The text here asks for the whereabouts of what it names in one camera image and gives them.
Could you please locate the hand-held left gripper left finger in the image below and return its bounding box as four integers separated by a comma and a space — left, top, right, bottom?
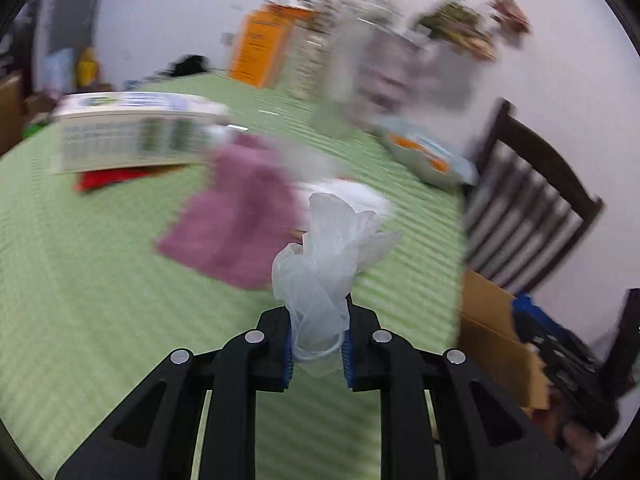
54, 307, 292, 480

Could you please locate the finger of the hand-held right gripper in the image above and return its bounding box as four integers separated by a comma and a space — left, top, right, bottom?
511, 292, 601, 376

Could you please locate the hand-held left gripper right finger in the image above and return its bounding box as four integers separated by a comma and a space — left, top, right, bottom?
342, 295, 581, 480

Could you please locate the brown cardboard box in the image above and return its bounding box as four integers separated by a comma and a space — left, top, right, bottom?
457, 270, 551, 416

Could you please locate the white plastic bag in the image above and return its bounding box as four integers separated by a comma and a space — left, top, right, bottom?
271, 192, 403, 378

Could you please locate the red cookie snack packet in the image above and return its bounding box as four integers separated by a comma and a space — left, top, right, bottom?
75, 167, 153, 193

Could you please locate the dark wooden chair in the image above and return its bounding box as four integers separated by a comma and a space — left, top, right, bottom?
462, 97, 603, 293

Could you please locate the clear plastic clamshell box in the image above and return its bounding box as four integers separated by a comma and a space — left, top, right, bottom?
155, 132, 351, 291

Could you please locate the crumpled white tissue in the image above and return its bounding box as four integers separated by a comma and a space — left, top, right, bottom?
300, 177, 396, 226

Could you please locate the light green glass bowl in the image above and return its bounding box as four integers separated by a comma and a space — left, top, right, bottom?
380, 115, 481, 191

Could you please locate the pink patterned vase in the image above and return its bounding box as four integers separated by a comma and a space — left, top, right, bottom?
370, 30, 441, 121

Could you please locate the white green milk carton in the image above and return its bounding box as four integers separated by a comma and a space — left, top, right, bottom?
52, 92, 231, 176

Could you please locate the floral ceramic vase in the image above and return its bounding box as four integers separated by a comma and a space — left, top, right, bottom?
290, 30, 336, 101

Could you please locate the black bag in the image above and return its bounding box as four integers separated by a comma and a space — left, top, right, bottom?
170, 55, 208, 79

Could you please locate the orange book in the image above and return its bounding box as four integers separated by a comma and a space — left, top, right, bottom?
230, 2, 311, 88

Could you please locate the yellow tote bag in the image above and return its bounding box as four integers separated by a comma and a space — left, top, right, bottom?
77, 47, 99, 86

